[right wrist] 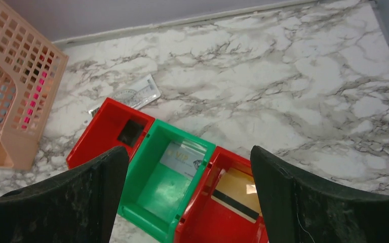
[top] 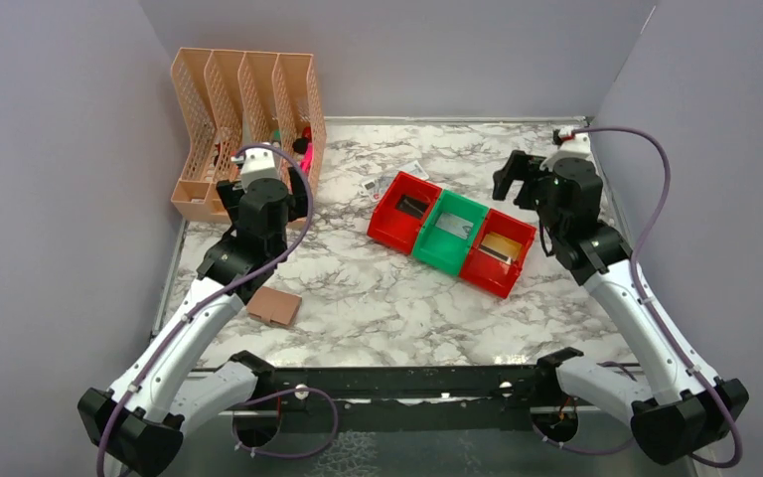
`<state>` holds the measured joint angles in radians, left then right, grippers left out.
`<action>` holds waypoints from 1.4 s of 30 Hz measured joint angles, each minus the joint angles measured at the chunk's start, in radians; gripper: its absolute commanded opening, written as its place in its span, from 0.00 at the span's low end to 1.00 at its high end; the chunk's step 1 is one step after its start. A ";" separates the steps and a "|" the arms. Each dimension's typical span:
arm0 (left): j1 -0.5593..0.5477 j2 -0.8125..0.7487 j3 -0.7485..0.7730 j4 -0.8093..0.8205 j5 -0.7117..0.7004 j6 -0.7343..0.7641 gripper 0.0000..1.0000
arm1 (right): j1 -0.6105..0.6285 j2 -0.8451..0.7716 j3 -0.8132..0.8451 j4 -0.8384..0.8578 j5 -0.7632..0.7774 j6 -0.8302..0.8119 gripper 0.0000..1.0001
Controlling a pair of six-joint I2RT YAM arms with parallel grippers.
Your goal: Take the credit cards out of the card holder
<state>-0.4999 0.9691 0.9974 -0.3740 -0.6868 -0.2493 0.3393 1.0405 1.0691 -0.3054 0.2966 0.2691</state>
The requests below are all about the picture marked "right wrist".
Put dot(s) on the peach plastic file organizer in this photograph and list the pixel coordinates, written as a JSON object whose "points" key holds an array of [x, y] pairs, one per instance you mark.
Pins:
{"points": [[20, 42]]}

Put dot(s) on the silver VIP card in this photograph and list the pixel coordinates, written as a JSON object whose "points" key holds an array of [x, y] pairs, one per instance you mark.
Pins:
{"points": [[182, 158]]}

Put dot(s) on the clear protractor ruler packet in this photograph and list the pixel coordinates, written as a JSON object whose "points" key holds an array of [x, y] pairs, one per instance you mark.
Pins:
{"points": [[123, 101]]}

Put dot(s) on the left red plastic bin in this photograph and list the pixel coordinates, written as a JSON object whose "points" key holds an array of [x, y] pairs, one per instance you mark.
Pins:
{"points": [[101, 135]]}

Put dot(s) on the pink highlighter pen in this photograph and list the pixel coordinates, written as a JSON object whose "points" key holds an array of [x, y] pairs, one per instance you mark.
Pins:
{"points": [[38, 79]]}

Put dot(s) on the red plastic bin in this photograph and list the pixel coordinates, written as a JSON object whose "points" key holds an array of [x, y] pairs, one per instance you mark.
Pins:
{"points": [[101, 135], [205, 220]]}

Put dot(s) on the right red plastic bin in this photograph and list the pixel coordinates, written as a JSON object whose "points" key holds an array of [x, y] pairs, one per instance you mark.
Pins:
{"points": [[205, 220]]}

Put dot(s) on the black card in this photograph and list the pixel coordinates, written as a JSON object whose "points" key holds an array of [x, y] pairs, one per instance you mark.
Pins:
{"points": [[130, 133]]}

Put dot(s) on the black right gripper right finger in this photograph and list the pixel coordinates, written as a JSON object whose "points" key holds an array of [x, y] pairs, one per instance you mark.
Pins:
{"points": [[299, 206]]}

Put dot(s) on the green plastic bin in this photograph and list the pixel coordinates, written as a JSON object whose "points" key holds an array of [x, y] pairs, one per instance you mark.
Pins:
{"points": [[155, 197]]}

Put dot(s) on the gold card with stripe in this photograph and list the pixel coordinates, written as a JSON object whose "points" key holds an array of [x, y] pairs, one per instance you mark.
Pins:
{"points": [[236, 191]]}

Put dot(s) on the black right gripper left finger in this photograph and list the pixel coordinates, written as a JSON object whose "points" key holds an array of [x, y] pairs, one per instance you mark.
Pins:
{"points": [[78, 205]]}

